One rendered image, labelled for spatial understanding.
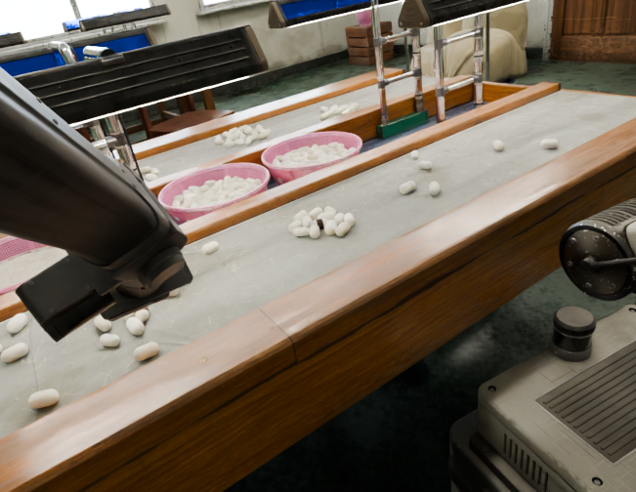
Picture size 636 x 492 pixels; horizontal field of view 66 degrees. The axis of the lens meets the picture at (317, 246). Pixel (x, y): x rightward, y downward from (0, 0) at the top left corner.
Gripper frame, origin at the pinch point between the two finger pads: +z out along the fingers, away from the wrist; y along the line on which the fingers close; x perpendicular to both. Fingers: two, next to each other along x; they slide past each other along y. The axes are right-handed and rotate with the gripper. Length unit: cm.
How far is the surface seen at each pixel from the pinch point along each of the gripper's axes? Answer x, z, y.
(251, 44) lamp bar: -30.2, 1.5, -31.3
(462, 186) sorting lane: 4, 15, -66
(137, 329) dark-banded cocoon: 2.8, 13.2, 1.8
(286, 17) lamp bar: -64, 46, -69
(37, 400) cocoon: 6.3, 8.7, 16.1
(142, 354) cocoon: 6.9, 8.5, 2.8
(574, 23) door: -114, 220, -465
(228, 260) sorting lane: -3.0, 22.7, -17.4
